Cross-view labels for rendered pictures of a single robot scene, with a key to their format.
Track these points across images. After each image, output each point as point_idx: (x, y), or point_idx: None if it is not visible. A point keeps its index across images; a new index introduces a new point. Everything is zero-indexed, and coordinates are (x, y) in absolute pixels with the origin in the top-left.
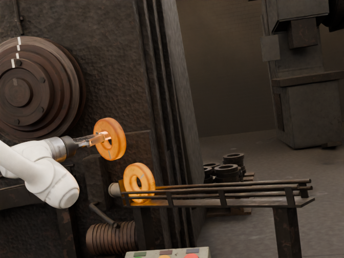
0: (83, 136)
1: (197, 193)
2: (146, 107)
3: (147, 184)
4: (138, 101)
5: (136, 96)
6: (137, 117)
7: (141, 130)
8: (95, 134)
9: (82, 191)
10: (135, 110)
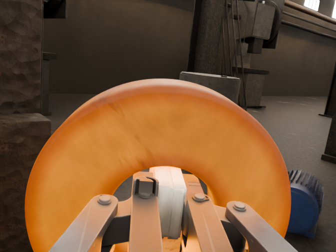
0: (69, 251)
1: None
2: (37, 54)
3: None
4: (17, 30)
5: (14, 16)
6: (8, 76)
7: (14, 114)
8: (141, 198)
9: None
10: (4, 55)
